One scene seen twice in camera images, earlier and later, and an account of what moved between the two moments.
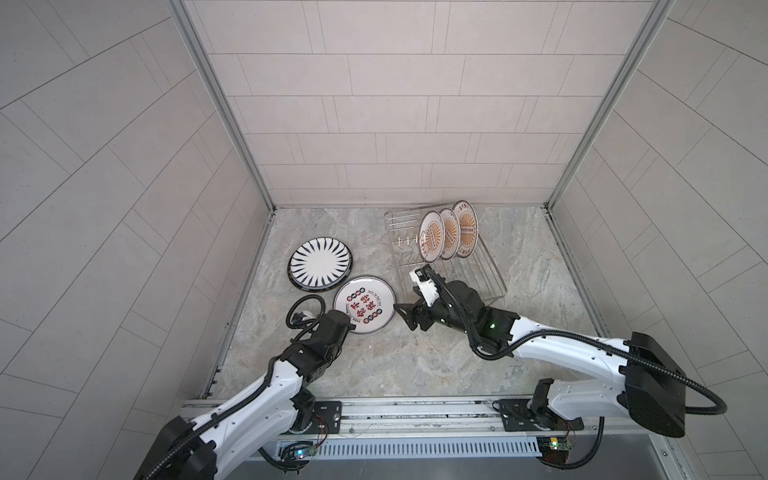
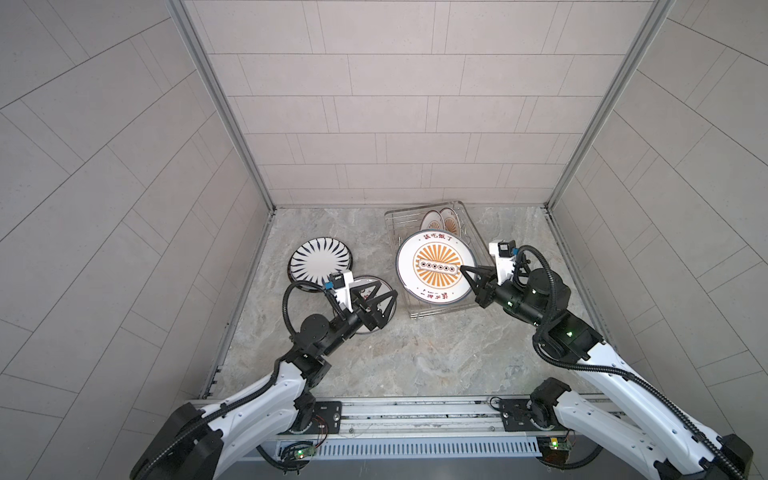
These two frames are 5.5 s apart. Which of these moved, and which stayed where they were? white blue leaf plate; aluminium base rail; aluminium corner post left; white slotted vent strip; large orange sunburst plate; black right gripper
Moved: large orange sunburst plate; black right gripper
Stayed: white slotted vent strip; white blue leaf plate; aluminium base rail; aluminium corner post left
